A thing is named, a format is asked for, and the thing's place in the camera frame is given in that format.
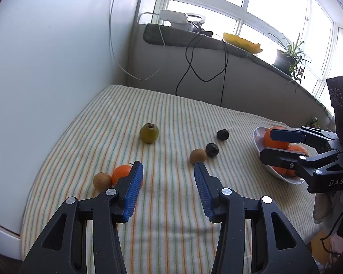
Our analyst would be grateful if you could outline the white refrigerator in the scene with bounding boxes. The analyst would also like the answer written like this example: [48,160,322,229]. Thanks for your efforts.
[0,0,138,237]

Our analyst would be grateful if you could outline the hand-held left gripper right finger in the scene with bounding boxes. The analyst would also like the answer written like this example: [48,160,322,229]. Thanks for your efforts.
[194,162,321,274]

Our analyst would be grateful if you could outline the striped tablecloth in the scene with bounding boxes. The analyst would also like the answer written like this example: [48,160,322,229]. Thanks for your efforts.
[20,84,326,274]

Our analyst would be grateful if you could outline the brown kiwi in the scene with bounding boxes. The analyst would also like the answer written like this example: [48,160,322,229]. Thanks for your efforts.
[189,148,207,165]

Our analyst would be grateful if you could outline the black cable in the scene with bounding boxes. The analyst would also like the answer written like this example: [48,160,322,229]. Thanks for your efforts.
[176,33,228,107]

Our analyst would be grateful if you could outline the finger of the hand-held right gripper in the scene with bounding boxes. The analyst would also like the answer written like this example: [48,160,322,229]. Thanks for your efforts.
[269,126,339,150]
[260,148,340,177]

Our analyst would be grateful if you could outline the brown round fruit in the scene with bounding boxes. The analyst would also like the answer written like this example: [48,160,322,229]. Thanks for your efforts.
[93,172,113,192]

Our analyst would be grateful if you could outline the person's right forearm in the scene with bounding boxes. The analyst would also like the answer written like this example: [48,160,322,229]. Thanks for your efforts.
[313,188,343,236]

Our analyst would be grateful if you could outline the potted spider plant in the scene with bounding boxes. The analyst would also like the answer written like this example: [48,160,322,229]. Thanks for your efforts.
[267,31,312,93]

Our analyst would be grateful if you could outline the yellow wavy bowl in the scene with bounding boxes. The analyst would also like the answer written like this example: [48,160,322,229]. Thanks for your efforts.
[223,32,263,54]

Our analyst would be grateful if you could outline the dark plum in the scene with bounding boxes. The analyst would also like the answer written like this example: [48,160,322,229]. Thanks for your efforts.
[205,143,219,158]

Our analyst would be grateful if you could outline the white cable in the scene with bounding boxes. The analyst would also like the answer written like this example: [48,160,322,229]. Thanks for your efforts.
[109,0,165,81]

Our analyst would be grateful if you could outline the large round orange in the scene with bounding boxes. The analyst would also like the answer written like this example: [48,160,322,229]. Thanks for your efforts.
[263,126,291,150]

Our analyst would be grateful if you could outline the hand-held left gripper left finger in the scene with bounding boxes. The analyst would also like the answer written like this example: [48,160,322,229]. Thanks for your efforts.
[19,161,144,274]

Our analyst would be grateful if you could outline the small mandarin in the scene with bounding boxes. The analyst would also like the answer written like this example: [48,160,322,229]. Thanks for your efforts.
[112,165,135,186]

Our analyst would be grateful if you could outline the green pear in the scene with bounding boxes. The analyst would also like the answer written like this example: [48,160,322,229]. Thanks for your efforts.
[139,123,159,144]

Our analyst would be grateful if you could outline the floral white plate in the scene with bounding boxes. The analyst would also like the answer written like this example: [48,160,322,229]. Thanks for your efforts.
[253,127,305,184]

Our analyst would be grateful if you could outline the grey windowsill cover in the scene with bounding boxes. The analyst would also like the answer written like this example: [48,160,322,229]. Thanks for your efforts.
[143,23,332,117]

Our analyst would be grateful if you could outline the large oval orange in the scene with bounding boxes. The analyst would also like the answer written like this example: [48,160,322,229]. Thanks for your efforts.
[270,164,299,177]

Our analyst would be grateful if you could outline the white ring light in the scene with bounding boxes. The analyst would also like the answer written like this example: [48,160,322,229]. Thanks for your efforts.
[186,13,208,27]

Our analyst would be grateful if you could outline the white power adapter with cables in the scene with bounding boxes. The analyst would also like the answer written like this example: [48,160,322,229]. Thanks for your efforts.
[158,9,193,32]

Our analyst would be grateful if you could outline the tangerine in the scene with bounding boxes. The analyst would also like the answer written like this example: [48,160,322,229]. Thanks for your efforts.
[287,145,308,157]

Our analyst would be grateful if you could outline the white window frame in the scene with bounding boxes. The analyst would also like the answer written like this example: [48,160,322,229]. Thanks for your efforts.
[154,0,343,112]

